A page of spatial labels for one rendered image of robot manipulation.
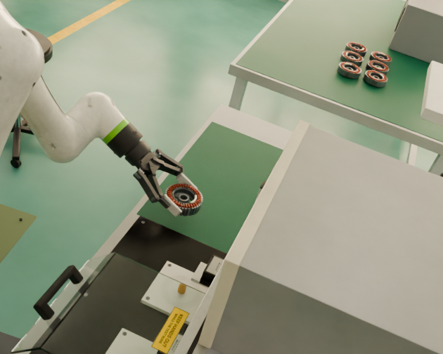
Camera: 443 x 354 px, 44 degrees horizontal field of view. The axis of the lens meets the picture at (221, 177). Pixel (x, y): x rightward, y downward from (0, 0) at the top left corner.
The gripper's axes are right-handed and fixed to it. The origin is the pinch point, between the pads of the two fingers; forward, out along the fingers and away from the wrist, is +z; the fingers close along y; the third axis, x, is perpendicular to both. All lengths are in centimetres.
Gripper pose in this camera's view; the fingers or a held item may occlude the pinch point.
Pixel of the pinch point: (182, 197)
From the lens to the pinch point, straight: 158.6
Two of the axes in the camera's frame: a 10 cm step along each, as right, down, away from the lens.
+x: 6.4, -4.8, -5.9
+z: 6.9, 7.1, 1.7
